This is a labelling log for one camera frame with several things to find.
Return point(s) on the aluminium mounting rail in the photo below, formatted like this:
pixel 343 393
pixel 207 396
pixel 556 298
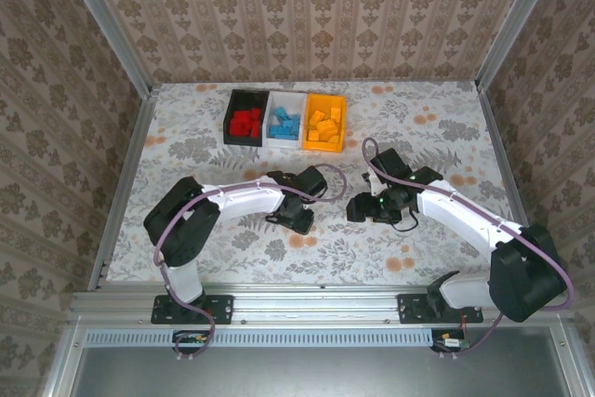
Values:
pixel 316 304

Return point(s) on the orange plastic bin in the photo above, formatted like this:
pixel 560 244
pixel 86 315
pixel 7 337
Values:
pixel 321 101

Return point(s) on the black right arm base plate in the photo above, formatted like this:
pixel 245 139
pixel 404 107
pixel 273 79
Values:
pixel 409 308

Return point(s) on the black plastic bin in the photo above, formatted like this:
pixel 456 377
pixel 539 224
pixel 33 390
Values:
pixel 239 100

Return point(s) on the yellow sloped lego brick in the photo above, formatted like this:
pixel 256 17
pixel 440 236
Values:
pixel 333 138
pixel 335 113

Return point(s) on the long red lego brick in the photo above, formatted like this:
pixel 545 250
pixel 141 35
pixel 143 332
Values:
pixel 239 128

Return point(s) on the aluminium table side rail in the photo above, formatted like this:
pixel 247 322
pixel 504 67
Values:
pixel 504 160
pixel 125 183

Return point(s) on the grey metal panel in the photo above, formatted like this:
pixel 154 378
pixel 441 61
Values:
pixel 325 374

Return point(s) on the aluminium frame post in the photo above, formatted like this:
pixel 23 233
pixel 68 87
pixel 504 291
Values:
pixel 520 20
pixel 107 25

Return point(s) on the small electronics board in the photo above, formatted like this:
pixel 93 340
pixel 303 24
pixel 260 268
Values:
pixel 448 343
pixel 188 340

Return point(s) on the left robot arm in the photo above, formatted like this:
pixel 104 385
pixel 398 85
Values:
pixel 241 199

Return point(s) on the small blue lego brick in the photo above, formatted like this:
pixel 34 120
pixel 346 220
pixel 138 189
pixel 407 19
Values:
pixel 280 113

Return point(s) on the white plastic bin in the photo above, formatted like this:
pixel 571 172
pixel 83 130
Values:
pixel 293 101

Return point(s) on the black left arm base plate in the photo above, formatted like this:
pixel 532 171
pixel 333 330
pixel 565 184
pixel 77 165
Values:
pixel 220 308

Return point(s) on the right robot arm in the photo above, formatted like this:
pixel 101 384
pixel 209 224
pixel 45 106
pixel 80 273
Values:
pixel 465 213

